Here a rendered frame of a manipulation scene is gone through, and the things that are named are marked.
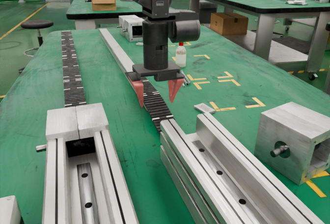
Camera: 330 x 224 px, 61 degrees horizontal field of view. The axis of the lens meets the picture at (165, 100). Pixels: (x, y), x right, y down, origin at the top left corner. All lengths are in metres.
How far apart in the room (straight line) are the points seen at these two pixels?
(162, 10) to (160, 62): 0.11
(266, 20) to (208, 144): 2.47
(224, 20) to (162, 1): 3.61
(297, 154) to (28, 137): 0.54
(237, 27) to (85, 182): 3.98
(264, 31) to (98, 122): 2.55
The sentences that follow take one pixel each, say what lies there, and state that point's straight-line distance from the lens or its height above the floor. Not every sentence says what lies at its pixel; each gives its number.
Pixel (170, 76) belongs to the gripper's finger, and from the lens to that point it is 0.64.
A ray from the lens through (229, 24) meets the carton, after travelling 4.22.
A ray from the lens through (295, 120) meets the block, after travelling 0.53.
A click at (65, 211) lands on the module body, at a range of 0.36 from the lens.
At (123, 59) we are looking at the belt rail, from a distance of 1.04.
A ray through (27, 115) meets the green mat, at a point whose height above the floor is 0.78.
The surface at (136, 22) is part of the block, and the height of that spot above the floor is 0.87.
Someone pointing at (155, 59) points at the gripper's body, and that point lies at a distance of 0.62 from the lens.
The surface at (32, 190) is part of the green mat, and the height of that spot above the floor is 0.78.
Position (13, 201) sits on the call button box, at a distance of 0.43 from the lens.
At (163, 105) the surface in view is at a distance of 0.68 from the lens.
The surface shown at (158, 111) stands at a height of 0.80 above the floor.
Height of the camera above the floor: 1.11
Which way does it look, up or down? 26 degrees down
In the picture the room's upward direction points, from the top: straight up
